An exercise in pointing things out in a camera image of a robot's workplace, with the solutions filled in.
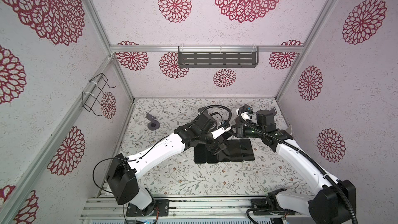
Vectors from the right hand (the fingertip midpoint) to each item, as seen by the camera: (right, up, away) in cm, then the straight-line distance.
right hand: (226, 128), depth 75 cm
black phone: (-6, -19, +13) cm, 24 cm away
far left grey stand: (-44, -1, +30) cm, 53 cm away
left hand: (-4, -6, +2) cm, 8 cm away
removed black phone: (+16, -15, +17) cm, 28 cm away
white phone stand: (+40, -2, +15) cm, 42 cm away
